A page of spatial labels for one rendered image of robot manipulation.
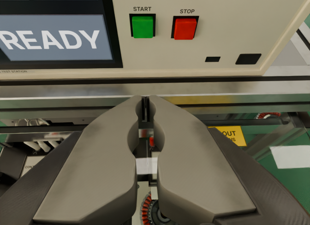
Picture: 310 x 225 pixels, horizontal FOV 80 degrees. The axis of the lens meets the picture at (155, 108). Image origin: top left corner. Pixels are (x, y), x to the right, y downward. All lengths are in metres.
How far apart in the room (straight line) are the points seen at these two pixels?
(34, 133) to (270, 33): 0.31
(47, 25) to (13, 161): 0.50
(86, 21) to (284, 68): 0.24
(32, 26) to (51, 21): 0.02
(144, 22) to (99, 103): 0.11
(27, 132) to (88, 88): 0.13
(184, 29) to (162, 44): 0.03
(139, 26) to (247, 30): 0.10
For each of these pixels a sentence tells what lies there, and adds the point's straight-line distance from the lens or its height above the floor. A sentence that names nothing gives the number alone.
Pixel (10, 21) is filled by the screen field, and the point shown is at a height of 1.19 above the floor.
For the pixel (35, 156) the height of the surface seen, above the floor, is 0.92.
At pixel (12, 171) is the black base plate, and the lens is 0.64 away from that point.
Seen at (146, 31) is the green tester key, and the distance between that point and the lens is 0.18.
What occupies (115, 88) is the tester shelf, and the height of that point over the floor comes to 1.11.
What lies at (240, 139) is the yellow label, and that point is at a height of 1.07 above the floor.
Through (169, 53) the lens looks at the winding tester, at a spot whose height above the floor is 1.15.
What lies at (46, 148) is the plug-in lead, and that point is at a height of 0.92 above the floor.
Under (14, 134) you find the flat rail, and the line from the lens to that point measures 0.33.
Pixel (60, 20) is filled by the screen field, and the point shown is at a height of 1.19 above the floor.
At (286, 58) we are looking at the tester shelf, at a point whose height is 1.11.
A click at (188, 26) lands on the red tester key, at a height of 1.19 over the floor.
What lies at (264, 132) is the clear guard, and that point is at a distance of 0.29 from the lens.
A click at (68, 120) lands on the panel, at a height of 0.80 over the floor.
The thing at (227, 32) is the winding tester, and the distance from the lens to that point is 0.21.
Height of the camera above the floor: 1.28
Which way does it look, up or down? 58 degrees down
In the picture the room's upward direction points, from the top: 3 degrees clockwise
